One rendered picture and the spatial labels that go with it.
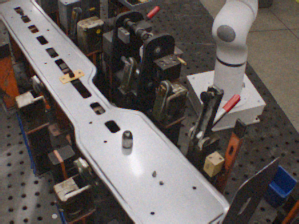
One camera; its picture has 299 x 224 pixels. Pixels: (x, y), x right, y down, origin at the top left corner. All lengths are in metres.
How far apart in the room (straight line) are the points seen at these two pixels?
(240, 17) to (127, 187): 0.65
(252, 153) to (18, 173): 0.90
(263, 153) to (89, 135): 0.73
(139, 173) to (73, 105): 0.31
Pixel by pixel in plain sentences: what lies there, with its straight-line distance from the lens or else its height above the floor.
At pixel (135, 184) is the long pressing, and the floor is 1.00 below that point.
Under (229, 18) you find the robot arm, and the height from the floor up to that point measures 1.20.
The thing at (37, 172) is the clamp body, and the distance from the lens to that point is 1.31.
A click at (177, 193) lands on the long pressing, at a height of 1.00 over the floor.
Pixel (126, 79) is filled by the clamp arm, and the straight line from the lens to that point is 1.12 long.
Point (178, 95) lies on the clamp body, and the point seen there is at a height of 1.06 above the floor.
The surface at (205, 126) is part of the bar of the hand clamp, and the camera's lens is 0.89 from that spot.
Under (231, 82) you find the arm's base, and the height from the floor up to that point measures 0.91.
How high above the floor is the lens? 1.76
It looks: 45 degrees down
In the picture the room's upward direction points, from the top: 4 degrees clockwise
